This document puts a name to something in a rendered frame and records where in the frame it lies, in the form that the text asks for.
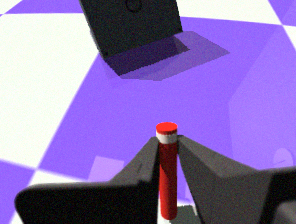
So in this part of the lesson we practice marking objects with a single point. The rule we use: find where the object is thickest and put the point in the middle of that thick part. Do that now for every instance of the dark red peg with white band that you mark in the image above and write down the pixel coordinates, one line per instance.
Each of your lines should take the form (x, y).
(167, 133)

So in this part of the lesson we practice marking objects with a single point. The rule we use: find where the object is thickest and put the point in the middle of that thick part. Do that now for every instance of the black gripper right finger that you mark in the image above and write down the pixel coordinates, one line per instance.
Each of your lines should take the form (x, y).
(226, 191)

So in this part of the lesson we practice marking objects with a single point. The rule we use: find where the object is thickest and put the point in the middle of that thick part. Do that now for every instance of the dark grey sloped panel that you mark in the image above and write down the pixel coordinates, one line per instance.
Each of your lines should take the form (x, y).
(117, 26)

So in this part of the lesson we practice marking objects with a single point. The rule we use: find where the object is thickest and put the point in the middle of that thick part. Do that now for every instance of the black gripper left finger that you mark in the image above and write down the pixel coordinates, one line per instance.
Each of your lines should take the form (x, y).
(129, 197)

